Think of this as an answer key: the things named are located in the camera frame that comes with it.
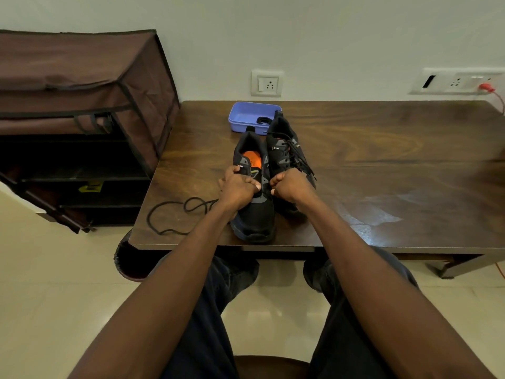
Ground person's right hand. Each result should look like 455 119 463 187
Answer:
269 168 316 206

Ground dark blue trousers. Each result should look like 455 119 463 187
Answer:
148 246 421 379

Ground dark brown round stool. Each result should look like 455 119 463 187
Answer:
114 230 159 283

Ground loose black shoelace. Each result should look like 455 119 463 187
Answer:
146 197 220 236

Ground person's left hand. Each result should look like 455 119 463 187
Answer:
216 166 262 212

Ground blue plastic tray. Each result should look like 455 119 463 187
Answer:
228 102 283 135

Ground black laced shoe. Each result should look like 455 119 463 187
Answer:
266 110 317 217

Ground white switch panel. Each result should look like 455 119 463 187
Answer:
409 67 505 95

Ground white wall socket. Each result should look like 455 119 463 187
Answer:
250 69 284 97

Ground person's left forearm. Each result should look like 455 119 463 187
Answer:
68 199 246 379

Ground brown fabric shoe rack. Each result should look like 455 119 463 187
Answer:
0 29 181 234

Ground wooden table leg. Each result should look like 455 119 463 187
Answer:
425 254 496 280

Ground person's right forearm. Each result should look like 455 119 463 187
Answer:
297 191 496 379

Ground brown chair seat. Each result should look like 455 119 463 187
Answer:
233 355 311 379

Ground black shoe with orange insole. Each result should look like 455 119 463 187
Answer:
230 131 276 243

